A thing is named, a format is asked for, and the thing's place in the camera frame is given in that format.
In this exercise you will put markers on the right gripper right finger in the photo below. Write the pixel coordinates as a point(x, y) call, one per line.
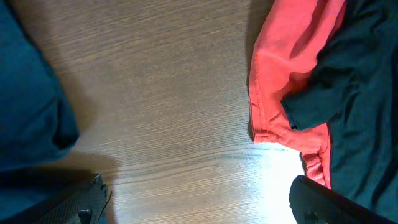
point(312, 203)

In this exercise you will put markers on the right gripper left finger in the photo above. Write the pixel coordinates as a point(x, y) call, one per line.
point(53, 198)

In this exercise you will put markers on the dark teal shorts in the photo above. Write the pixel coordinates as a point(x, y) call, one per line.
point(37, 121)

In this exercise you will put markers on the navy garment in pile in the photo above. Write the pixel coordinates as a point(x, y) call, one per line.
point(353, 89)

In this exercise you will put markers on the red garment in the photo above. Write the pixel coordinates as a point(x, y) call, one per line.
point(284, 55)

